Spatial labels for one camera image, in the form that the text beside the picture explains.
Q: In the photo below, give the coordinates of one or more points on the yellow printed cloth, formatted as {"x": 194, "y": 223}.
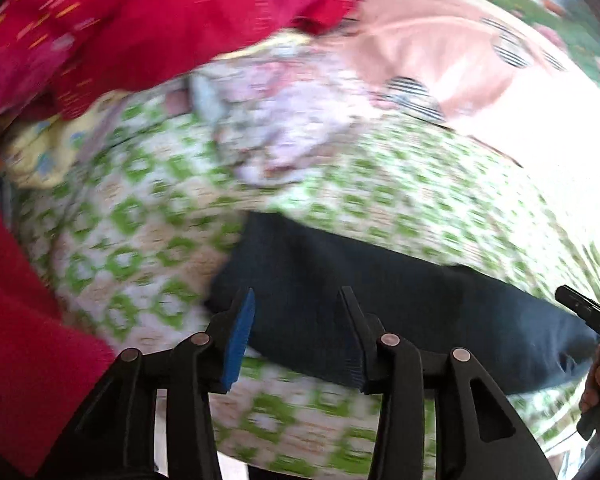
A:
{"x": 45, "y": 155}

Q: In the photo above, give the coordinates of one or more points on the red floral quilt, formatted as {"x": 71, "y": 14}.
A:
{"x": 155, "y": 20}

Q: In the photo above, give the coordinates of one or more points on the green checked bed sheet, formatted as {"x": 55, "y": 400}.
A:
{"x": 155, "y": 240}

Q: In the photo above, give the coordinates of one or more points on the pink pillow with plaid hearts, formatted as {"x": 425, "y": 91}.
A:
{"x": 430, "y": 45}

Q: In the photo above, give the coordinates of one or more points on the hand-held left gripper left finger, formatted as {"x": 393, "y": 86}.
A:
{"x": 242, "y": 330}

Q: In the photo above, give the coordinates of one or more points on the lilac floral cloth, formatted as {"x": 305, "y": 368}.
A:
{"x": 290, "y": 125}

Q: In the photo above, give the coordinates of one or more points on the plain red cloth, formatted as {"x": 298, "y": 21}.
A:
{"x": 20, "y": 335}

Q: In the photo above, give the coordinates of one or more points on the dark navy pants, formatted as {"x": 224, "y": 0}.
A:
{"x": 405, "y": 300}

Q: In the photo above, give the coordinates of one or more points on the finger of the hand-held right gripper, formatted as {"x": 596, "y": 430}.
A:
{"x": 587, "y": 312}

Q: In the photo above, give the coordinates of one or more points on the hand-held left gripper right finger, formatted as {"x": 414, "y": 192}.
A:
{"x": 354, "y": 332}

